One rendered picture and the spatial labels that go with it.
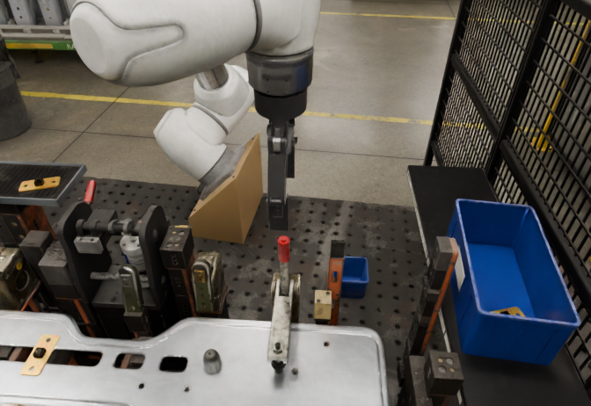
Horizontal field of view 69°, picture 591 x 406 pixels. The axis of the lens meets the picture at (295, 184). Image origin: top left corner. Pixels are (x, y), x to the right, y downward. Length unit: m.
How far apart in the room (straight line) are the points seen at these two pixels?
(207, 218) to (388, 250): 0.62
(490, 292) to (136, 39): 0.85
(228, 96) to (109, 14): 1.00
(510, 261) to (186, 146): 0.97
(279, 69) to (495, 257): 0.73
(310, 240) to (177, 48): 1.15
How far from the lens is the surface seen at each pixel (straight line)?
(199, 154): 1.41
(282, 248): 0.80
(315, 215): 1.59
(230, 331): 0.93
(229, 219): 1.43
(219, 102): 1.41
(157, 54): 0.43
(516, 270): 1.09
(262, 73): 0.56
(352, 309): 1.33
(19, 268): 1.14
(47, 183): 1.15
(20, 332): 1.08
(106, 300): 1.10
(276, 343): 0.81
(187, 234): 0.96
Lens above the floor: 1.78
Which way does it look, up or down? 38 degrees down
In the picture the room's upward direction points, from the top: straight up
